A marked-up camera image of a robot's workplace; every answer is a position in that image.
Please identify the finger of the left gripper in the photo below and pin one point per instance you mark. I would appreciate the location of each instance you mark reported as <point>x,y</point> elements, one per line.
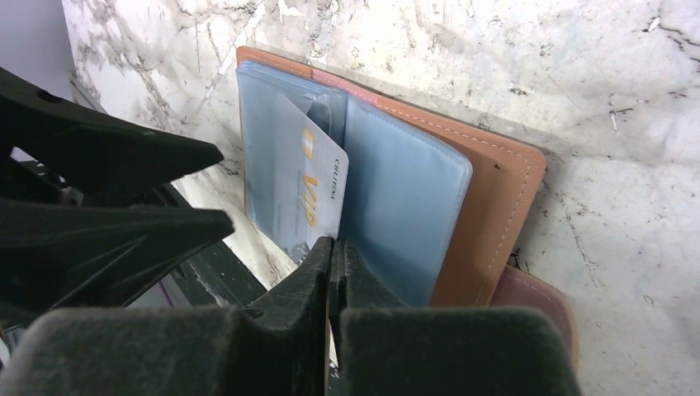
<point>59,256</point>
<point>102,156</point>

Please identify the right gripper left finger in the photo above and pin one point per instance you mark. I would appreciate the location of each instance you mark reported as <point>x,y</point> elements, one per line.
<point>277,345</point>

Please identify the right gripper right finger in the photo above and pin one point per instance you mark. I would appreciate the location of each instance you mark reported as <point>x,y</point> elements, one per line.
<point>523,342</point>

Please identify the brown leather card holder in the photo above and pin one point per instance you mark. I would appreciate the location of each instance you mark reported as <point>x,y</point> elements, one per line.
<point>507,175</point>

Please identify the silver VIP card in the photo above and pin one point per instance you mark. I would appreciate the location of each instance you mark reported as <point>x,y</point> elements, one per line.
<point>309,181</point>

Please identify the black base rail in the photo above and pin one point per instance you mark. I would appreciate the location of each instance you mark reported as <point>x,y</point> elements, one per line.
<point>212,276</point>

